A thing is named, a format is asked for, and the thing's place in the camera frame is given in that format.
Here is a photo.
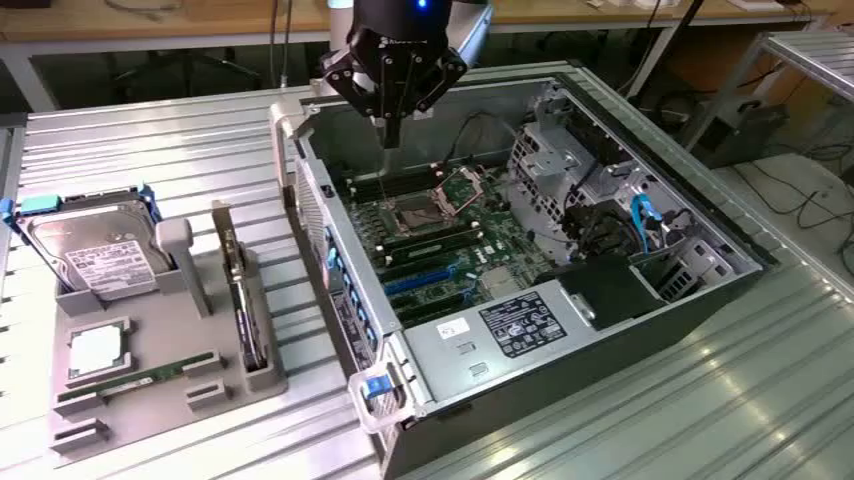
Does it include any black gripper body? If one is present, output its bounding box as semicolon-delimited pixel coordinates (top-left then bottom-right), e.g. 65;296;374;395
344;0;455;119

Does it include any green graphics card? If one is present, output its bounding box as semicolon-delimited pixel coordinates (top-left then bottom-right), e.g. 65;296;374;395
211;198;270;377

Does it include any black chair base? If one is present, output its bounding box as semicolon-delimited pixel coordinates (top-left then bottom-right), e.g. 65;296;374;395
111;48;263;97

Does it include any black RAM slot bank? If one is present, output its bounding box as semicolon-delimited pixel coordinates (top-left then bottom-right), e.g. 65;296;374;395
344;168;436;202
376;223;483;265

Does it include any metal disk bay cage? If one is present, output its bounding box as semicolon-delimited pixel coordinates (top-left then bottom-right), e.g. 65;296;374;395
504;119;606;246

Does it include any metal socket cover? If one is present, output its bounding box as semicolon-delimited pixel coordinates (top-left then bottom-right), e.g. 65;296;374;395
431;166;490;217

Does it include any CPU socket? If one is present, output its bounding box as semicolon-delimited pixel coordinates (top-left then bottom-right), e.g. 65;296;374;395
391;195;446;236

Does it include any green motherboard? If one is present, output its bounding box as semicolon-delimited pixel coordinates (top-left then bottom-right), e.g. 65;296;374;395
343;159;555;329

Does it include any blue expansion slot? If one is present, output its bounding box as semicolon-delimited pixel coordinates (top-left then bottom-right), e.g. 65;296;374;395
382;269;456;297

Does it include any black computer tower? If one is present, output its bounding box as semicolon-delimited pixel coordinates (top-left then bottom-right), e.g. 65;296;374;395
693;99;790;169

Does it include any long black expansion slot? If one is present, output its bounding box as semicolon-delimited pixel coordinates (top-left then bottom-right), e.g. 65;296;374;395
391;291;463;315
398;303;470;327

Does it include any hard disk in blue carrier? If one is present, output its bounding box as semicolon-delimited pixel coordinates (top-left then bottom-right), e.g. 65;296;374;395
0;183;166;304

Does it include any metal slat side table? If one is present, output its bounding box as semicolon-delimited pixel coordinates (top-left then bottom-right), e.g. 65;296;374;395
683;32;854;151

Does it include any grey power supply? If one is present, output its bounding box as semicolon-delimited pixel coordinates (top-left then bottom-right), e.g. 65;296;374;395
399;277;606;406

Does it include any open grey PC case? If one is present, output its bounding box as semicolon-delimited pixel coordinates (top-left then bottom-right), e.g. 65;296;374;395
270;59;779;480

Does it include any silver CPU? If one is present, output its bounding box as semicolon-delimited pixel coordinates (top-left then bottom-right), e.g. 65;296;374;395
68;327;129;377

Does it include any green RAM stick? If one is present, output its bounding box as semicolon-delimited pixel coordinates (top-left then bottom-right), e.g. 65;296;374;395
57;353;216;401

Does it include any grey parts rack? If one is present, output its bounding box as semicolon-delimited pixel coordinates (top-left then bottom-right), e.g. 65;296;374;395
47;217;290;456

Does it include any grey hanging cable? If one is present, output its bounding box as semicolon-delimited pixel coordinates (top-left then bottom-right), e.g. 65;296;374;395
268;0;294;89

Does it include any black looped wire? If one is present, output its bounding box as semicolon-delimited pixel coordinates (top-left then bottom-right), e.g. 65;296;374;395
448;111;516;162

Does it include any wooden desk with grey frame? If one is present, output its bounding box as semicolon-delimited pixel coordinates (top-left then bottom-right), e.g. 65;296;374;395
0;0;335;112
490;0;833;97

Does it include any black wire bundle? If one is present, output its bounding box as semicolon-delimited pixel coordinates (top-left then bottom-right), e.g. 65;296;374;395
559;203;635;257

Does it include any blue data wire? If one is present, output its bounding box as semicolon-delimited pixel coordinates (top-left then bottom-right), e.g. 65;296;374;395
629;193;663;257

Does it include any black floor cable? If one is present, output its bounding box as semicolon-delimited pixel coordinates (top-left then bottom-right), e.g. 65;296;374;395
750;143;854;229

